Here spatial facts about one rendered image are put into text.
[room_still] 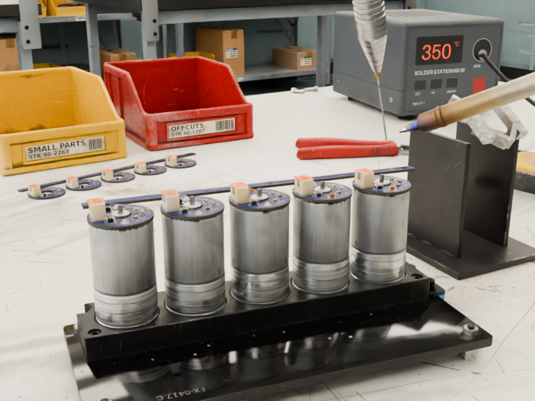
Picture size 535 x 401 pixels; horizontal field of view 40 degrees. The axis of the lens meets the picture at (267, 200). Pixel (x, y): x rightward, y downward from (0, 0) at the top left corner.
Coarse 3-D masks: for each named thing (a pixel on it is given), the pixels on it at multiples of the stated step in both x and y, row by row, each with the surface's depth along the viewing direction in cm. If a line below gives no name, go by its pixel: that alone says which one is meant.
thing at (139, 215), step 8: (112, 208) 28; (128, 208) 28; (136, 208) 28; (144, 208) 28; (88, 216) 28; (112, 216) 27; (128, 216) 28; (136, 216) 27; (144, 216) 28; (152, 216) 28; (96, 224) 27; (104, 224) 27; (112, 224) 27; (120, 224) 27; (128, 224) 27; (136, 224) 27
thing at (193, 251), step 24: (216, 216) 28; (168, 240) 28; (192, 240) 28; (216, 240) 28; (168, 264) 29; (192, 264) 28; (216, 264) 29; (168, 288) 29; (192, 288) 29; (216, 288) 29; (192, 312) 29
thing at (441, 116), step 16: (512, 80) 27; (528, 80) 27; (480, 96) 28; (496, 96) 28; (512, 96) 27; (528, 96) 27; (432, 112) 29; (448, 112) 28; (464, 112) 28; (480, 112) 28; (432, 128) 29
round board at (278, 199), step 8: (248, 192) 30; (256, 192) 30; (264, 192) 30; (272, 192) 30; (280, 192) 30; (232, 200) 29; (248, 200) 29; (256, 200) 29; (264, 200) 29; (272, 200) 29; (280, 200) 29; (288, 200) 29; (240, 208) 29; (248, 208) 29; (256, 208) 29; (264, 208) 29; (272, 208) 29
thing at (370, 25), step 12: (360, 0) 25; (372, 0) 25; (360, 12) 26; (372, 12) 26; (384, 12) 26; (360, 24) 26; (372, 24) 26; (384, 24) 26; (360, 36) 26; (372, 36) 26; (384, 36) 26
